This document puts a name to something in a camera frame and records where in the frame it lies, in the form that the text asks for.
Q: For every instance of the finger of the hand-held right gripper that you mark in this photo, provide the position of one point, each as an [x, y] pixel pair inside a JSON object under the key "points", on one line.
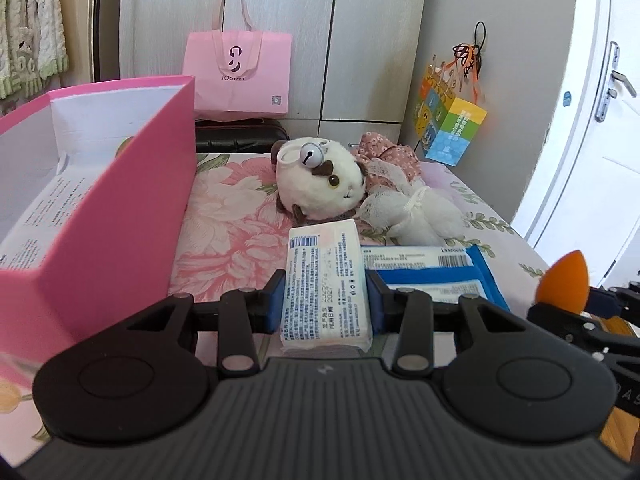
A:
{"points": [[617, 302], [565, 325]]}

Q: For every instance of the white tissue pack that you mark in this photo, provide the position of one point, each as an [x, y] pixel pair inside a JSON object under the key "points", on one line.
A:
{"points": [[325, 285]]}

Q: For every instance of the orange makeup sponge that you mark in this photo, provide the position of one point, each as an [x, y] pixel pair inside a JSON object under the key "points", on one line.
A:
{"points": [[562, 285]]}

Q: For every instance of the white hamster plush with bell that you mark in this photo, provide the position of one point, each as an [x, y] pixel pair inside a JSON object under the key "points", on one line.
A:
{"points": [[320, 185]]}

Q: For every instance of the black suitcase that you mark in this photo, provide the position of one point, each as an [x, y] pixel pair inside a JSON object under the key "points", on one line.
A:
{"points": [[240, 135]]}

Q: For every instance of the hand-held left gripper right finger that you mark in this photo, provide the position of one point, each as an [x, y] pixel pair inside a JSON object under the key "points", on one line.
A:
{"points": [[376, 305]]}

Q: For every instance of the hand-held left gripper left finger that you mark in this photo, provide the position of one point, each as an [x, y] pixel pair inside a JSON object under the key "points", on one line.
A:
{"points": [[274, 305]]}

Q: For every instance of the cream knit hanging garment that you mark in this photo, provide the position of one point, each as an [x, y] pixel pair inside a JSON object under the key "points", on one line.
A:
{"points": [[30, 25]]}

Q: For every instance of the white door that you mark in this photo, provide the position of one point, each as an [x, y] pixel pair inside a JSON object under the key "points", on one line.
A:
{"points": [[575, 160]]}

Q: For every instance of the pink shopping bag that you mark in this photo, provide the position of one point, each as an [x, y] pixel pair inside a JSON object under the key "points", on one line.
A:
{"points": [[235, 75]]}

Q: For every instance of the pink floral doll dress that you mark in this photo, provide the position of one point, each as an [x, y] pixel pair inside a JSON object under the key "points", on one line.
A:
{"points": [[390, 155]]}

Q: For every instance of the white mesh bath sponge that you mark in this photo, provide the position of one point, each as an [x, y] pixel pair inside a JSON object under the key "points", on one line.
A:
{"points": [[420, 210]]}

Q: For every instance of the colourful paper gift bag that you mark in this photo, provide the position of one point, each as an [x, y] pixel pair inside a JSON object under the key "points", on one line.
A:
{"points": [[450, 125]]}

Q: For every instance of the blue and white packet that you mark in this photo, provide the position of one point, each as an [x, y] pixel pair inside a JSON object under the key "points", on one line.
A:
{"points": [[440, 272]]}

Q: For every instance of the pale wooden wardrobe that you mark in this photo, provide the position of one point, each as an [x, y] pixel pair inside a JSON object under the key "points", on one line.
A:
{"points": [[350, 35]]}

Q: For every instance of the round blue door sticker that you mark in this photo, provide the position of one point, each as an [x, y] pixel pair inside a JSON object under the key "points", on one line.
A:
{"points": [[566, 98]]}

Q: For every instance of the large pink box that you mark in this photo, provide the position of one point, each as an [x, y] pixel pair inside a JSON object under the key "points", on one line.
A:
{"points": [[125, 210]]}

